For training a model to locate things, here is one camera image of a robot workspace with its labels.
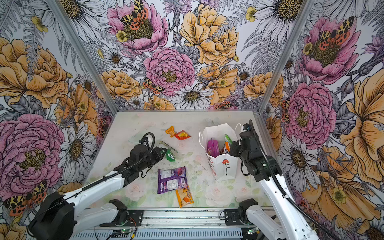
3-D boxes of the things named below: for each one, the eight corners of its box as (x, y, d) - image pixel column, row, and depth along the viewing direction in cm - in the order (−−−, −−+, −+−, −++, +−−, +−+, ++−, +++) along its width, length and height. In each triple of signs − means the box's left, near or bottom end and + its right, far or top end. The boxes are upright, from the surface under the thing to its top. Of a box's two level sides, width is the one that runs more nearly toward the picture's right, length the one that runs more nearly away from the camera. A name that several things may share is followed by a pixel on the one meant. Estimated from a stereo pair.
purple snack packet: (158, 193, 84) (157, 191, 81) (158, 172, 92) (157, 169, 89) (187, 188, 85) (187, 186, 83) (185, 168, 93) (184, 166, 91)
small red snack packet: (178, 142, 105) (178, 140, 104) (174, 135, 109) (174, 133, 108) (190, 137, 108) (190, 135, 107) (185, 130, 112) (185, 128, 110)
